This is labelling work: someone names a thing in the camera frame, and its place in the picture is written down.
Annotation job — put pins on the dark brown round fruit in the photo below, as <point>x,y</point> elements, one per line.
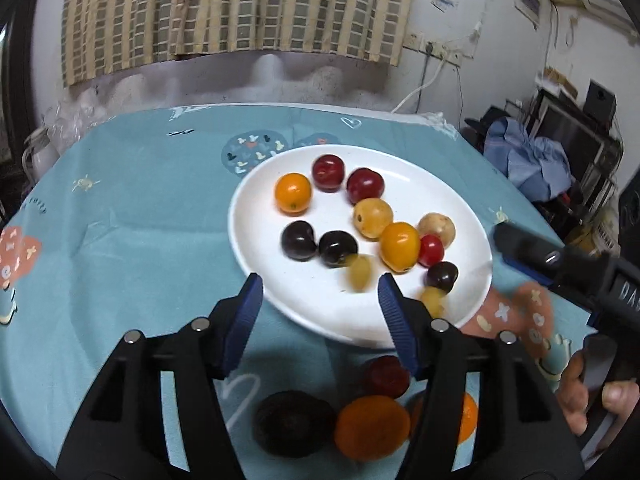
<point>294,424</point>

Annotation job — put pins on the wall socket row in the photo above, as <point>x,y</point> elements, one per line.
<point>435,47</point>

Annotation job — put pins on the clear plastic bags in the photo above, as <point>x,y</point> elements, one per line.
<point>75,115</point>

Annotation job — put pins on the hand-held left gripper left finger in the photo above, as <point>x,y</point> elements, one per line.
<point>240,322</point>

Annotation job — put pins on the small orange fruit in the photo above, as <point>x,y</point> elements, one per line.
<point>400,246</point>
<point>293,192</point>

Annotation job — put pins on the red cherry tomato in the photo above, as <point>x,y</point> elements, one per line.
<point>432,251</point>
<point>385,376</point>

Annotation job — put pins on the blue clothes pile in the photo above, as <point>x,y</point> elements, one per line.
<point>535,160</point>

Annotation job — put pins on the checked beige curtain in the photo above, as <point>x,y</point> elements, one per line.
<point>235,10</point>

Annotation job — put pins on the printed blue tablecloth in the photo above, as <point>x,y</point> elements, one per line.
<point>125,220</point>

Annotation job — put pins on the person's right hand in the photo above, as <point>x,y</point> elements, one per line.
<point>570,390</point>

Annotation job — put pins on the orange mandarin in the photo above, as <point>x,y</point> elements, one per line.
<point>469,417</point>
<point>372,427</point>

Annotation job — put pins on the black monitor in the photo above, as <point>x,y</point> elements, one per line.
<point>575,140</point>

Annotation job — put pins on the tan round fruit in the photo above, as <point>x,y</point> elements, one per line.
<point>440,226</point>

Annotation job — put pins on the black speaker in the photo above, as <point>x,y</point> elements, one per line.
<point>600,100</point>

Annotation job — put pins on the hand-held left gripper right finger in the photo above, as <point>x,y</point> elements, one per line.
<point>400,332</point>

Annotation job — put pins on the white round plate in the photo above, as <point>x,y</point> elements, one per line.
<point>320,305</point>

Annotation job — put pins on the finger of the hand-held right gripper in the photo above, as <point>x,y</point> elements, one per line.
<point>525,252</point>

